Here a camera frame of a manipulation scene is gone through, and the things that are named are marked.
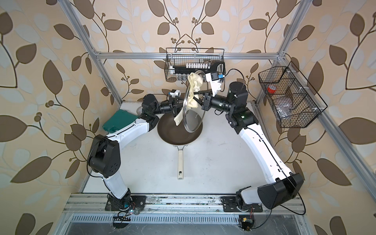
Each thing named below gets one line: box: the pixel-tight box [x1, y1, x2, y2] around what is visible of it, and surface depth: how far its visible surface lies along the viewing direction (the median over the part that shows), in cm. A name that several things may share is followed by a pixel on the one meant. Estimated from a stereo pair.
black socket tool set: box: [169, 60, 226, 81], surface depth 84 cm
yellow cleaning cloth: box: [187, 72, 204, 109], surface depth 59 cm
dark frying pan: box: [157, 112, 204, 180], surface depth 90 cm
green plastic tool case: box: [102, 109, 139, 134], surface depth 109 cm
